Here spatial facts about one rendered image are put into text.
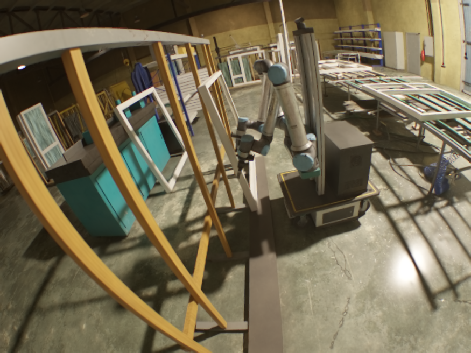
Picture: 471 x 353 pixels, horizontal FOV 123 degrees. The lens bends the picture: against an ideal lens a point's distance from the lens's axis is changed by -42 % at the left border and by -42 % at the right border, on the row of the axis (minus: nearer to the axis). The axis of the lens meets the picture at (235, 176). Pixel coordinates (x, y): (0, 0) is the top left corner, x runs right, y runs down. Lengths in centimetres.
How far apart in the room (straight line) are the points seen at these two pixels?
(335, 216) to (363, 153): 64
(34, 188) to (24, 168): 5
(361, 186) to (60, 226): 214
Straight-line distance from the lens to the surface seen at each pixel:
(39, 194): 52
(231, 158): 205
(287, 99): 138
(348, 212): 220
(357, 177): 207
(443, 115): 288
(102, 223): 298
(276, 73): 134
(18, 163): 51
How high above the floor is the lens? 169
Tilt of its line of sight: 32 degrees down
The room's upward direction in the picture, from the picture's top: 15 degrees counter-clockwise
